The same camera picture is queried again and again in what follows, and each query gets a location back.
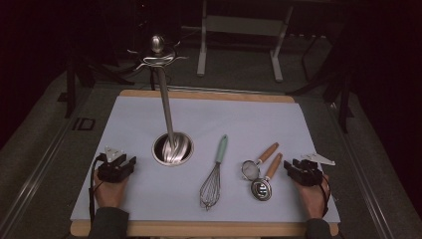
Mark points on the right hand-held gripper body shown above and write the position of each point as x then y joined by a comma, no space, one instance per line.
308,174

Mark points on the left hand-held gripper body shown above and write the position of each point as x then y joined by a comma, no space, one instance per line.
111,172

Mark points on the steel utensil rack stand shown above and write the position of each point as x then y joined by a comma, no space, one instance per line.
166,109

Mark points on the person's left hand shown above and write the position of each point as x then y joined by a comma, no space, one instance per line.
109,195

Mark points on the person's right hand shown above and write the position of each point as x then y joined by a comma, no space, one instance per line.
313,202

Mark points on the dark metal stand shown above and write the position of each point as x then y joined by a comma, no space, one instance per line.
70,93
345,106

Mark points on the wooden table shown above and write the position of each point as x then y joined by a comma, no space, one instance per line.
199,229

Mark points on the white metal stand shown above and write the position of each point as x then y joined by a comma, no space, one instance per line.
244,26

